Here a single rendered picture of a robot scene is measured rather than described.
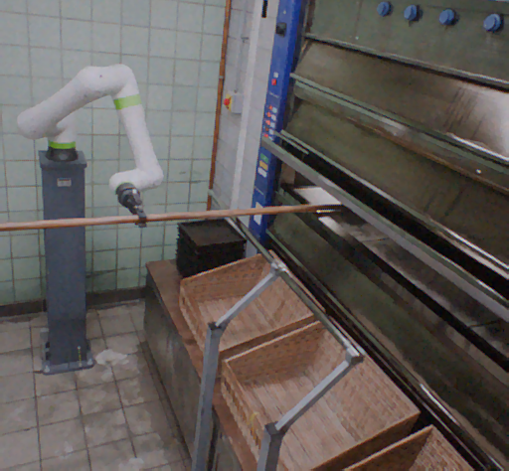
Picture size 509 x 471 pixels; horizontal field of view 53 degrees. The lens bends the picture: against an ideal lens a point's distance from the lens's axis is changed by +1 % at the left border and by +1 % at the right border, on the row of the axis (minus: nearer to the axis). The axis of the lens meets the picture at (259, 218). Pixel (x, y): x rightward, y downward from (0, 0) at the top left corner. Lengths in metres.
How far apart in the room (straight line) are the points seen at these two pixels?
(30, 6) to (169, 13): 0.71
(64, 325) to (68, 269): 0.34
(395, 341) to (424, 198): 0.53
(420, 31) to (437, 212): 0.58
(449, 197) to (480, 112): 0.26
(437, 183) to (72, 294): 1.94
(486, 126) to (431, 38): 0.37
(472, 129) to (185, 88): 1.97
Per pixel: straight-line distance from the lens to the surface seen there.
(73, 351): 3.07
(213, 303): 2.58
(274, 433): 1.49
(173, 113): 3.16
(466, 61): 1.64
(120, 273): 3.50
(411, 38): 1.83
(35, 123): 2.36
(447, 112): 1.64
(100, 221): 1.93
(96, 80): 2.11
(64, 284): 2.81
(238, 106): 2.90
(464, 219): 1.59
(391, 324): 1.91
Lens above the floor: 2.03
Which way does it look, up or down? 24 degrees down
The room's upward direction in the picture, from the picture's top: 8 degrees clockwise
